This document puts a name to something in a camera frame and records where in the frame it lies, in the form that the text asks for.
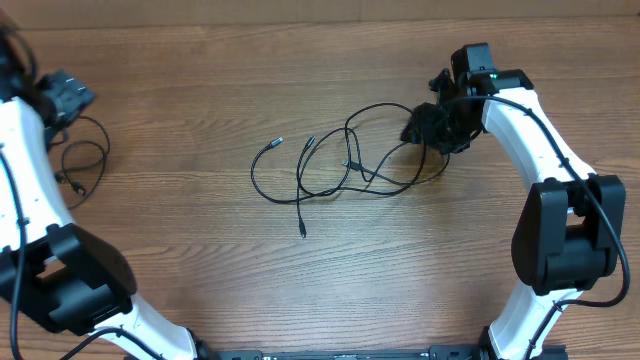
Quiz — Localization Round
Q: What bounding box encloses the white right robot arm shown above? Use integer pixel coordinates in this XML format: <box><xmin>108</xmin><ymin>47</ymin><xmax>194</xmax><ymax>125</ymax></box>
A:
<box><xmin>400</xmin><ymin>43</ymin><xmax>631</xmax><ymax>359</ymax></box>

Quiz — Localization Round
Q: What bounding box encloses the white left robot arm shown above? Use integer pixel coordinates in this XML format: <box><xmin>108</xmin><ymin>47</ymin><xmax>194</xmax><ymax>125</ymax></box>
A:
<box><xmin>1</xmin><ymin>25</ymin><xmax>212</xmax><ymax>359</ymax></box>

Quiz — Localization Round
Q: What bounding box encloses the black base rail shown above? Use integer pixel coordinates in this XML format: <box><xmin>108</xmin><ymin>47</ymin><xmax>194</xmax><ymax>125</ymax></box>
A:
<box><xmin>214</xmin><ymin>343</ymin><xmax>569</xmax><ymax>360</ymax></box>

